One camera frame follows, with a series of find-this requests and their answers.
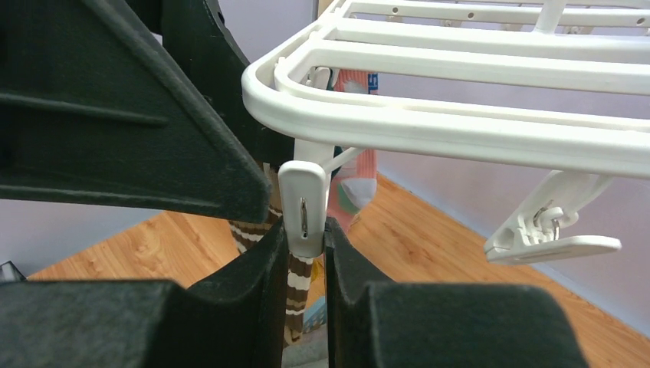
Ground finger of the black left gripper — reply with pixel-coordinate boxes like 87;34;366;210
1;1;271;222
128;0;294;166

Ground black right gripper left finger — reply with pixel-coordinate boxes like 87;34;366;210
1;222;287;367

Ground pink patterned sock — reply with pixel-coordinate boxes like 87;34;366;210
327;69;379;232

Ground grey sock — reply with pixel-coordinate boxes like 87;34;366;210
281;340;329;368

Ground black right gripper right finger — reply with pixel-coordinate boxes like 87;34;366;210
323;218;588;367

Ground brown white striped sock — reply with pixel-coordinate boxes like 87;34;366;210
228;162;314;348

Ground blue plastic sock basket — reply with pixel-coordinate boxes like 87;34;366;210
303;297;327;334

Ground white plastic clip hanger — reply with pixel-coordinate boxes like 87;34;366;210
241;1;649;265

